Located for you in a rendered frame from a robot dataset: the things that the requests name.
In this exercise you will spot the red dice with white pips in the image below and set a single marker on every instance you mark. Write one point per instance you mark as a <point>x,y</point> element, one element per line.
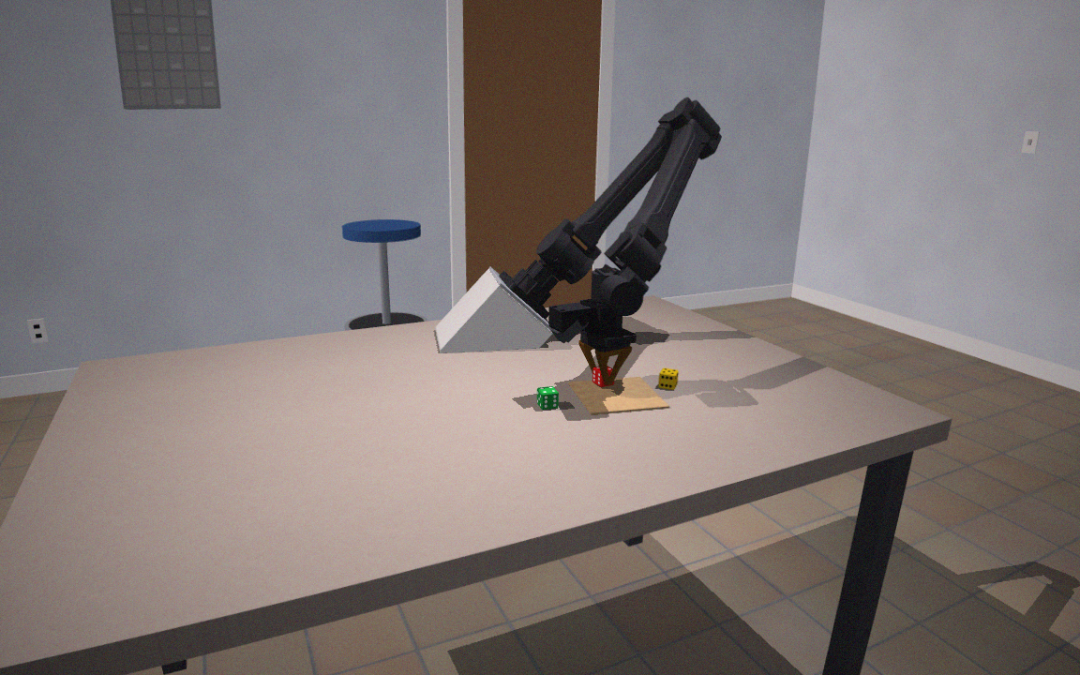
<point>597,376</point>

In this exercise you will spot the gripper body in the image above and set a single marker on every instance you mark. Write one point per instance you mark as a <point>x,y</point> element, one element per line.
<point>623,337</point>

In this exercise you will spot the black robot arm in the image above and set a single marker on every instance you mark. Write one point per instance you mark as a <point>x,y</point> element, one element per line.
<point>623,292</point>

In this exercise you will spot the yellow dice with black pips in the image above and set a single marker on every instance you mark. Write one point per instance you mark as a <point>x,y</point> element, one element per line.
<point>668,378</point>

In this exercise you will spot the green dice with white pips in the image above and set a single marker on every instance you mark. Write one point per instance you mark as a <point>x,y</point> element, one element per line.
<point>547,398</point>

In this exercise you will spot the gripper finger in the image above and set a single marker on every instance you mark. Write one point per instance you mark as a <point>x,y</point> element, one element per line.
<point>602,362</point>
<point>586,349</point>

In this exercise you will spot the tan mat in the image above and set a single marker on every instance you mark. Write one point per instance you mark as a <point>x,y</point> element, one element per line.
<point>625,395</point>

